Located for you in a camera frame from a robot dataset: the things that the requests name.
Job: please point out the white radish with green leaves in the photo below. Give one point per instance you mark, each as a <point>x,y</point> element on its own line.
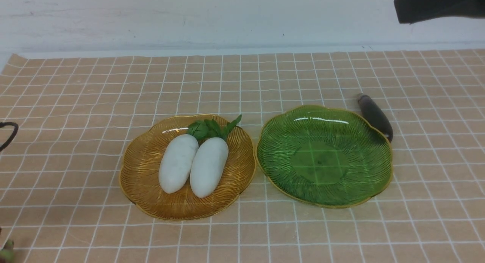
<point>211,157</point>

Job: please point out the green glass plate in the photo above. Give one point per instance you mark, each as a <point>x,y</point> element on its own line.
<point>331,158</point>

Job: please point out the amber glass plate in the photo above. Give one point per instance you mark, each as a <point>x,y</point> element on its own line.
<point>139,175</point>

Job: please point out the beige checkered tablecloth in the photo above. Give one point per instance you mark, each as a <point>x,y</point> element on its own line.
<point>61,201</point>

